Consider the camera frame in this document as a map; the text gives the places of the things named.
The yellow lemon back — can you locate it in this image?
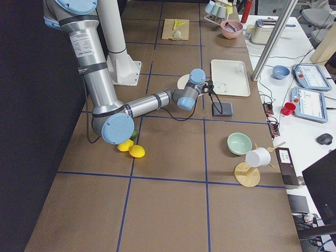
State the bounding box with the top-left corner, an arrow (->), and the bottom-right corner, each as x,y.
117,139 -> 134,152

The round cream plate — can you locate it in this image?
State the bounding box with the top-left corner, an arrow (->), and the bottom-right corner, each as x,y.
177,74 -> 190,90

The dark grey folded cloth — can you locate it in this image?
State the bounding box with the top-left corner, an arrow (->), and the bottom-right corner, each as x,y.
212,102 -> 234,117

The mint green bowl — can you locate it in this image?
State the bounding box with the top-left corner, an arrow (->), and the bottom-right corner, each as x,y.
227,132 -> 252,155

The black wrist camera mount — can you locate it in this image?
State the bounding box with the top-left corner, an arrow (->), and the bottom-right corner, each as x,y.
202,80 -> 215,96

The grey office chair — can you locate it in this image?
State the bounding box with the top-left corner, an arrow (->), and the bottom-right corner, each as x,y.
301,8 -> 335,48

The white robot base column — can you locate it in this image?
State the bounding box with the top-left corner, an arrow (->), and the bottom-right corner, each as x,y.
96,0 -> 142,86

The black box with label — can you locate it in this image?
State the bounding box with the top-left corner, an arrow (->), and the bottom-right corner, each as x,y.
275,148 -> 302,189

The white bun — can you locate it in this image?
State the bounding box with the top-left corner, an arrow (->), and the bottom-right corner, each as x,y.
173,30 -> 182,39

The yellow lemon front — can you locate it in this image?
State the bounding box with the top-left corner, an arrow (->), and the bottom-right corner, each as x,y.
128,144 -> 145,158

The cream toaster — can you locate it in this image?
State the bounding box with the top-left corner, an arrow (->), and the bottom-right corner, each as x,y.
246,19 -> 277,45

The green lime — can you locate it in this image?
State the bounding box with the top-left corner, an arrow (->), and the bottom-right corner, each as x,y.
130,129 -> 139,141

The red cup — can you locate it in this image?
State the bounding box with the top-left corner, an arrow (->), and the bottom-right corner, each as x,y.
281,102 -> 296,116

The pink bowl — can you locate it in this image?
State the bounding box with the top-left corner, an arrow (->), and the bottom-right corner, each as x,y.
220,19 -> 243,39

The cream rectangular tray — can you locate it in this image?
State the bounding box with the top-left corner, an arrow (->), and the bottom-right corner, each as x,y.
211,59 -> 250,97

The lower teach pendant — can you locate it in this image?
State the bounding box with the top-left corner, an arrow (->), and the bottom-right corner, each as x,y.
291,87 -> 328,123

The red bottle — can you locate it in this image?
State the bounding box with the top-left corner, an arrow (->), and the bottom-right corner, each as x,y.
240,0 -> 253,24

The blue bowl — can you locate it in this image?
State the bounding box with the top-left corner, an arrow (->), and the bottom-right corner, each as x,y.
272,65 -> 290,80

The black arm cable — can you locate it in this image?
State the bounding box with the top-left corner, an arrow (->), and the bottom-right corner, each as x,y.
82,76 -> 224,144

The black computer mouse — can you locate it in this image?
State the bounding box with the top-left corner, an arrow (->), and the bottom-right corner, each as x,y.
316,133 -> 333,145

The white mug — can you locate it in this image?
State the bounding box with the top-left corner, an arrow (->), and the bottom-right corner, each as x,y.
245,148 -> 271,167

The wooden mug stand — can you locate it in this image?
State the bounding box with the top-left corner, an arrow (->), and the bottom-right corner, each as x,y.
234,142 -> 285,187

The wooden cutting board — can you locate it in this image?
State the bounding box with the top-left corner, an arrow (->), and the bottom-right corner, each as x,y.
161,19 -> 190,41

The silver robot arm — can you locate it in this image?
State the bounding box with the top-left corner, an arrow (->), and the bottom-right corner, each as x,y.
44,1 -> 206,144

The teach pendant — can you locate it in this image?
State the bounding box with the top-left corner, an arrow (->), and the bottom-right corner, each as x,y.
292,64 -> 332,91
291,87 -> 328,123

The yellow lemon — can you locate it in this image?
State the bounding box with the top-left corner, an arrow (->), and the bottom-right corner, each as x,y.
128,144 -> 145,158
117,139 -> 134,152

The upper teach pendant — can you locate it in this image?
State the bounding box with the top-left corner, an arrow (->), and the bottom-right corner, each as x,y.
292,64 -> 332,91

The black monitor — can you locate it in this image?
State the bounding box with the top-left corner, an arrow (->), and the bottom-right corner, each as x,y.
298,150 -> 335,239

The aluminium frame post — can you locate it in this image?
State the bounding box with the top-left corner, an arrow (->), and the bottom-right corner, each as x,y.
251,0 -> 298,81

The rack of pastel cups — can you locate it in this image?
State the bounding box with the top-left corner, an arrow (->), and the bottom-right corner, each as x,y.
204,0 -> 233,25

